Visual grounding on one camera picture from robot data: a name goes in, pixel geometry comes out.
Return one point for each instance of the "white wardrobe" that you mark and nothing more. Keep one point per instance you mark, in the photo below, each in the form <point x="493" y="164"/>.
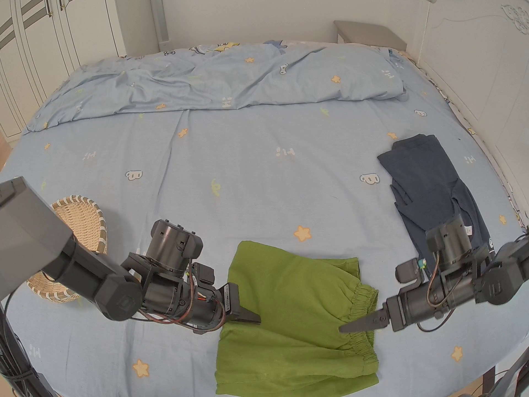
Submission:
<point x="62" y="35"/>

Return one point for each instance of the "green shorts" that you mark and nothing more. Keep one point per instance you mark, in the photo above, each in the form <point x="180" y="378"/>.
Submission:
<point x="289" y="304"/>

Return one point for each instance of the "dark blue T-shirt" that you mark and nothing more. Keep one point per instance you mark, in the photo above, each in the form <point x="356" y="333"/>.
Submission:
<point x="425" y="188"/>

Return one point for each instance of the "round woven basket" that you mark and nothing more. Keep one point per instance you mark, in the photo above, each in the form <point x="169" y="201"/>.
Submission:
<point x="82" y="221"/>

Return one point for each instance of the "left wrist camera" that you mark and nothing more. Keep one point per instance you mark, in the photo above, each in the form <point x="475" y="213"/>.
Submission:
<point x="204" y="275"/>

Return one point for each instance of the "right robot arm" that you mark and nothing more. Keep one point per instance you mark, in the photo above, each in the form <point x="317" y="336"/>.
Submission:
<point x="454" y="242"/>

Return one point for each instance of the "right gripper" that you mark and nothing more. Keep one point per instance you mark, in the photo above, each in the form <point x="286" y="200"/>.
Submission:
<point x="417" y="306"/>

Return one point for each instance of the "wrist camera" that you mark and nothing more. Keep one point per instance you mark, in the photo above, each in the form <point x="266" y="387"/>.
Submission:
<point x="204" y="275"/>
<point x="409" y="271"/>

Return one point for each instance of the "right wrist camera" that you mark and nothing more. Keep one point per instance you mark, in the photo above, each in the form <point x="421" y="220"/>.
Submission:
<point x="409" y="271"/>

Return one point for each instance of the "grey bedside table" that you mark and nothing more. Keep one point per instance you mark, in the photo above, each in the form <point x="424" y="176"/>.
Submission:
<point x="368" y="33"/>

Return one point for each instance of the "bed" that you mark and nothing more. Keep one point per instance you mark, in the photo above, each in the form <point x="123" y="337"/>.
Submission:
<point x="256" y="172"/>

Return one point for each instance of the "pale blue quilt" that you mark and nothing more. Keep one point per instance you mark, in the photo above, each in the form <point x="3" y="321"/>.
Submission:
<point x="231" y="81"/>

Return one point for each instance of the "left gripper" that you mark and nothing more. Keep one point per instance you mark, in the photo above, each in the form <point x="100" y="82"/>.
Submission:
<point x="204" y="308"/>

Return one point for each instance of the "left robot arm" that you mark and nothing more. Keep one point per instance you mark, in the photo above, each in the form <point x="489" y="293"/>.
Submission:
<point x="82" y="271"/>

